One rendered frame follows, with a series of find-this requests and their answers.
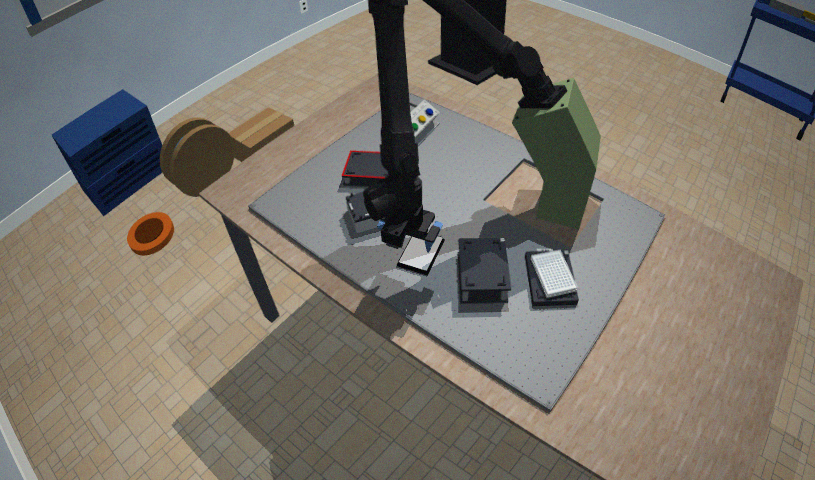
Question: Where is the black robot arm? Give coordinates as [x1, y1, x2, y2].
[363, 0, 567, 249]

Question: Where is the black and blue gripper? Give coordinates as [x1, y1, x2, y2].
[377, 203, 443, 253]

